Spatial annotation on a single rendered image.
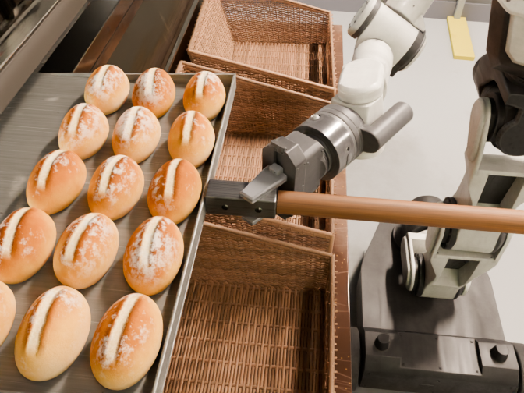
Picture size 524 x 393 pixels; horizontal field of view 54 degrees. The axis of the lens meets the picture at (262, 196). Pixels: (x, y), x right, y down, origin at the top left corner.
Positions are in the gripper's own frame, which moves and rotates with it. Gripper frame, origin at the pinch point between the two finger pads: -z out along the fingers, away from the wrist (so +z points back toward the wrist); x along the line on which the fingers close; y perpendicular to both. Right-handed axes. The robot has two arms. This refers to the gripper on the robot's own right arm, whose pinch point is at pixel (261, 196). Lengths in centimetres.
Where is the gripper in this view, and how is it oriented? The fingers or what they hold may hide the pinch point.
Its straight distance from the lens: 65.6
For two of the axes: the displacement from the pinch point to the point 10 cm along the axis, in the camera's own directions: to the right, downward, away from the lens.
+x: 0.0, 7.0, 7.2
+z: 6.6, -5.4, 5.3
